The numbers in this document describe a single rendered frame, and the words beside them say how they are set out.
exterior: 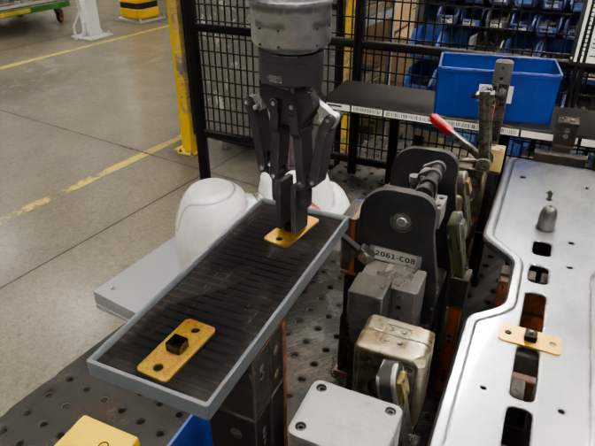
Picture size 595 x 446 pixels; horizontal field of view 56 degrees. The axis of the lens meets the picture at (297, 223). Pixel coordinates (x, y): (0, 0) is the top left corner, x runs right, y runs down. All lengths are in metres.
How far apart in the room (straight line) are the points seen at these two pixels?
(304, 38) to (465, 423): 0.49
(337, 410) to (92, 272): 2.32
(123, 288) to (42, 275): 1.53
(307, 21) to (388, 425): 0.41
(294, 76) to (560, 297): 0.58
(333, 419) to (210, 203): 0.68
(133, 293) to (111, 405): 0.30
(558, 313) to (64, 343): 1.95
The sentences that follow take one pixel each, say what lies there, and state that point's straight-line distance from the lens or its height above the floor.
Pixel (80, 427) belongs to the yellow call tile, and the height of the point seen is 1.16.
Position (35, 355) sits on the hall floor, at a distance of 2.46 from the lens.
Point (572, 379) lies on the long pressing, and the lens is 0.85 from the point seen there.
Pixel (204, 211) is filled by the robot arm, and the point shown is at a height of 0.99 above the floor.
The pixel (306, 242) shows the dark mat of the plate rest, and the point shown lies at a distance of 0.74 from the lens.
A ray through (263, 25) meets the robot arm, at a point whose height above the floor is 1.43.
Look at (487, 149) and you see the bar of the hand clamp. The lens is 1.23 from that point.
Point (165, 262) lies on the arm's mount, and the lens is 1.46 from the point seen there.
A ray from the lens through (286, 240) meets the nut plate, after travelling 0.73.
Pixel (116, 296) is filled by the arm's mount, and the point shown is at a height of 0.75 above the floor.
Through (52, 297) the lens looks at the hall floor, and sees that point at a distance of 2.74.
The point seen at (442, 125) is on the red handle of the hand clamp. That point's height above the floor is 1.13.
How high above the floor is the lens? 1.56
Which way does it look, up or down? 31 degrees down
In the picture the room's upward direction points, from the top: straight up
